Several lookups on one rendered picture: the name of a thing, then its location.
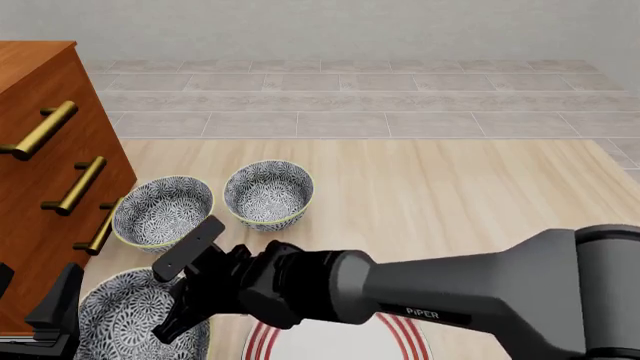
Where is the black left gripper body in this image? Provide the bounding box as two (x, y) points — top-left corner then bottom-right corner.
(0, 325), (82, 360)

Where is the wooden cabinet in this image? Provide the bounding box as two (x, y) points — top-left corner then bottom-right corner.
(0, 39), (139, 336)

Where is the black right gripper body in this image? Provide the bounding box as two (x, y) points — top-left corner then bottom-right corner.
(171, 243), (252, 320)

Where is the wooden cabinet drawer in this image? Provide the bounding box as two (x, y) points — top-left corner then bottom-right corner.
(9, 156), (137, 331)
(0, 59), (108, 213)
(0, 114), (127, 312)

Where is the brass drawer handle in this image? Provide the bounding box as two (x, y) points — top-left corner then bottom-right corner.
(0, 99), (80, 162)
(40, 155), (108, 217)
(72, 197), (124, 257)

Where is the black white patterned bowl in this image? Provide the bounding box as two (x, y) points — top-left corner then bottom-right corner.
(222, 159), (316, 232)
(111, 175), (215, 255)
(74, 266), (212, 360)

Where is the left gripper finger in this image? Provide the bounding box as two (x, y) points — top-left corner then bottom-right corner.
(0, 261), (16, 298)
(24, 261), (85, 336)

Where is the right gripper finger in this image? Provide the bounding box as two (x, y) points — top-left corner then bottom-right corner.
(158, 297), (217, 344)
(151, 285), (195, 339)

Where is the white plate with red rings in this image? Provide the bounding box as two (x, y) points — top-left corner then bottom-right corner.
(241, 312), (437, 360)

